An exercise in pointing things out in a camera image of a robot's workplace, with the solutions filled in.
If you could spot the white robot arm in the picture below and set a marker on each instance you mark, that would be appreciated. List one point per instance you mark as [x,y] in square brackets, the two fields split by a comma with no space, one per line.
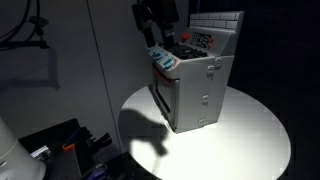
[15,156]

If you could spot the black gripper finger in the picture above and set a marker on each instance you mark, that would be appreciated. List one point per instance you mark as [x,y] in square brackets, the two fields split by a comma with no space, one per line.
[169,38]
[149,37]

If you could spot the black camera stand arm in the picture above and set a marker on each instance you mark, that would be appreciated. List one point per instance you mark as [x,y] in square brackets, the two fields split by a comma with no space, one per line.
[23,44]

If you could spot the black tool bin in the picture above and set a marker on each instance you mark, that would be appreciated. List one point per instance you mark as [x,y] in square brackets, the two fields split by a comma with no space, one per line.
[56,156]

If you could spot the grey toy stove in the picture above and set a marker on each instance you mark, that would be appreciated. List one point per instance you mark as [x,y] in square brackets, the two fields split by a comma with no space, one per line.
[196,86]

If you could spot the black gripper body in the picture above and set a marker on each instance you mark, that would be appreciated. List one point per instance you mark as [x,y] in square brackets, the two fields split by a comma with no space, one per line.
[156,13]

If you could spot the silver purple tool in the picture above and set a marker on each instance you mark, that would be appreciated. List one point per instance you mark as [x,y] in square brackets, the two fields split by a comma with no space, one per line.
[40,152]

